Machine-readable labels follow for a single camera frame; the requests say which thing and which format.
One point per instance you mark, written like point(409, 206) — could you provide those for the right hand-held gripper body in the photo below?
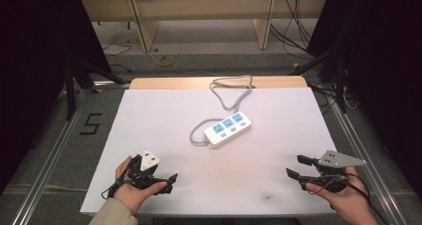
point(338, 160)

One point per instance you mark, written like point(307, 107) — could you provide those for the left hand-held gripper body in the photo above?
point(146, 160)

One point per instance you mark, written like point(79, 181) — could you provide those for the person's left hand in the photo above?
point(132, 195)

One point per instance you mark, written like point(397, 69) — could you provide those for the person's right hand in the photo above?
point(348, 198)

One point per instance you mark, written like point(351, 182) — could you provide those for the white table cover sheet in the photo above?
point(265, 158)

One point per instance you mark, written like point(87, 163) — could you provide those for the white power strip blue sockets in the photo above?
point(229, 128)

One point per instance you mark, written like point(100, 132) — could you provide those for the black metal stand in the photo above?
point(331, 65)
point(79, 75)

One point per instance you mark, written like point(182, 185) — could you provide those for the black curtain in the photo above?
point(384, 52)
point(30, 69)

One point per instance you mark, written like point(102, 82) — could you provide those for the light wooden shelf unit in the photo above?
point(202, 9)

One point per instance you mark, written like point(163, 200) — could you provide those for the aluminium floor rail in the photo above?
point(49, 158)
point(365, 152)

